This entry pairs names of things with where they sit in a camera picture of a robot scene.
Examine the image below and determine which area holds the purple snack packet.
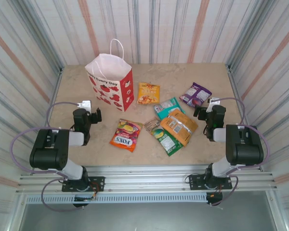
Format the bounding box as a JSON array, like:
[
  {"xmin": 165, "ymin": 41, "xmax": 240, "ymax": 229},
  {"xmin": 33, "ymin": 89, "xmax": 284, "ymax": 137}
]
[{"xmin": 179, "ymin": 82, "xmax": 212, "ymax": 108}]

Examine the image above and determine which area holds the yellow corn chips packet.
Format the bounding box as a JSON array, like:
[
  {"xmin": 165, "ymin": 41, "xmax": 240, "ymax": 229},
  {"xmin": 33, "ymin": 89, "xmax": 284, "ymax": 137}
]
[{"xmin": 136, "ymin": 82, "xmax": 161, "ymax": 105}]

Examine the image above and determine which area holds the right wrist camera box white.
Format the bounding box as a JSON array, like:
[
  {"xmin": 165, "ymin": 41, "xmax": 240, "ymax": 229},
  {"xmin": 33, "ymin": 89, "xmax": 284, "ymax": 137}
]
[{"xmin": 206, "ymin": 97, "xmax": 221, "ymax": 113}]

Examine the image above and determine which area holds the aluminium side rail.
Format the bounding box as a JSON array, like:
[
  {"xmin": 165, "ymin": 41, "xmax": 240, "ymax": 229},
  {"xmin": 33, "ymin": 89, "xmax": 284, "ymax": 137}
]
[
  {"xmin": 226, "ymin": 64, "xmax": 259, "ymax": 150},
  {"xmin": 44, "ymin": 66, "xmax": 65, "ymax": 128}
]

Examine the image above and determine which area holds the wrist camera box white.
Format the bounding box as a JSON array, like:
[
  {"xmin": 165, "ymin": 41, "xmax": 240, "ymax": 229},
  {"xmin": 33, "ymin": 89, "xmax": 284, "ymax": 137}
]
[
  {"xmin": 76, "ymin": 100, "xmax": 91, "ymax": 113},
  {"xmin": 206, "ymin": 97, "xmax": 221, "ymax": 113}
]

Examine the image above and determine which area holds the left aluminium side rail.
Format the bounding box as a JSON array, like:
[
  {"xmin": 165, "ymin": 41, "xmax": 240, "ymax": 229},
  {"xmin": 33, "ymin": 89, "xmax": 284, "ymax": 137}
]
[{"xmin": 44, "ymin": 66, "xmax": 65, "ymax": 128}]

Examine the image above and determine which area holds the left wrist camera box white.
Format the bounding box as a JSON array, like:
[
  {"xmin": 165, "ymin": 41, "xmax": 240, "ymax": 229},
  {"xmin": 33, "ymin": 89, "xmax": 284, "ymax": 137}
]
[{"xmin": 76, "ymin": 100, "xmax": 91, "ymax": 113}]

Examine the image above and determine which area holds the mustard orange snack packet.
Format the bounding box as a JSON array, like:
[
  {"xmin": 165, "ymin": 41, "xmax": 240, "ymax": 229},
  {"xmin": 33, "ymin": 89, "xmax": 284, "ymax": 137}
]
[{"xmin": 160, "ymin": 108, "xmax": 199, "ymax": 148}]

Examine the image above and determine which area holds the right aluminium side rail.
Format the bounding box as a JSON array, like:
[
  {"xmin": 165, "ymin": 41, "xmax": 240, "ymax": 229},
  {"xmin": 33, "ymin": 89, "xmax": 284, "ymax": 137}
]
[{"xmin": 226, "ymin": 64, "xmax": 259, "ymax": 150}]

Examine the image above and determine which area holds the orange Foxs candy packet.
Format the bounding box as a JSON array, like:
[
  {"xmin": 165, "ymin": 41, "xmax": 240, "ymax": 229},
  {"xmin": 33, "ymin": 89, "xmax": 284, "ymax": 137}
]
[{"xmin": 109, "ymin": 118, "xmax": 144, "ymax": 153}]

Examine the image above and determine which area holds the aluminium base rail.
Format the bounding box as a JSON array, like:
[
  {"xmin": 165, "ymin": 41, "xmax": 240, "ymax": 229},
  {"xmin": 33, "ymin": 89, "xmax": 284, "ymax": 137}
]
[{"xmin": 15, "ymin": 164, "xmax": 278, "ymax": 196}]

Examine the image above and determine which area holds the green snack packet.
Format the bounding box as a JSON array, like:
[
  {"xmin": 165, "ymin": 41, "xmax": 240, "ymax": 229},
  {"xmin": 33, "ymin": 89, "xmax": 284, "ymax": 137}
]
[{"xmin": 151, "ymin": 126, "xmax": 184, "ymax": 157}]

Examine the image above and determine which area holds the teal snack packet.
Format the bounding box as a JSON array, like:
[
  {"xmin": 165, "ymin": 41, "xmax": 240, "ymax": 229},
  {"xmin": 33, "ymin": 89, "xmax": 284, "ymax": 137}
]
[{"xmin": 153, "ymin": 97, "xmax": 186, "ymax": 121}]

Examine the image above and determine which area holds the slotted grey cable tray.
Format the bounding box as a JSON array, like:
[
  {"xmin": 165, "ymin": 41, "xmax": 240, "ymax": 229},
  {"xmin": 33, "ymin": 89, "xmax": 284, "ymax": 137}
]
[{"xmin": 26, "ymin": 193, "xmax": 223, "ymax": 205}]

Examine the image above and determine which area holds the red white paper bag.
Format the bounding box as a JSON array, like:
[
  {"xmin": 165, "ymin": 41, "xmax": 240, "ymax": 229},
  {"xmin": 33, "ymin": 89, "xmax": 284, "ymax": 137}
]
[{"xmin": 84, "ymin": 38, "xmax": 134, "ymax": 113}]

